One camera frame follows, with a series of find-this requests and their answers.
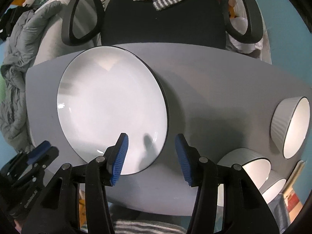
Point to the grey bed sheet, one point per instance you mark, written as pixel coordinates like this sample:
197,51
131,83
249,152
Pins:
48,48

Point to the orange packet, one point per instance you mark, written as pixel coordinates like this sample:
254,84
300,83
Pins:
82,202

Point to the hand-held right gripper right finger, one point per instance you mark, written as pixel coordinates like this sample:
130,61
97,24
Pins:
184,160

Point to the black clothes pile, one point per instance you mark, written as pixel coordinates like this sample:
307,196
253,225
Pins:
7,22

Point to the white plate black rim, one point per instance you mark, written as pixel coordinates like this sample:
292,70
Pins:
109,102

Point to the grey white striped trousers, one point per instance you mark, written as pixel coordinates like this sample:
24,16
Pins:
146,228

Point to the grey puffer jacket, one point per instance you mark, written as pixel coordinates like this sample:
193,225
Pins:
24,41

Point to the wooden frame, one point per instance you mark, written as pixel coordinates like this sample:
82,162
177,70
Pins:
292,178

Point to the green pillow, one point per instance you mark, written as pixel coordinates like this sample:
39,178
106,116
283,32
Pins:
2,87

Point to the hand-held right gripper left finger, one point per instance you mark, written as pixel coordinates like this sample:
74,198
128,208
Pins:
119,163

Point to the black office chair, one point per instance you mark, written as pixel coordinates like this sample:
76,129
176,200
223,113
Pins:
160,22

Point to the orange bag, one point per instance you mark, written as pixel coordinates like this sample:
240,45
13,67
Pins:
231,12

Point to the white bowl black rim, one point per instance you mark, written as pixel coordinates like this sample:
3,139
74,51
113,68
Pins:
274,190
243,158
296,126

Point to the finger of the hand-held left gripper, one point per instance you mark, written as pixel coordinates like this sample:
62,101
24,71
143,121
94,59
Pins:
39,153
48,158

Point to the white plastic bag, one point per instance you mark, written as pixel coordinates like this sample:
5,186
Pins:
243,43

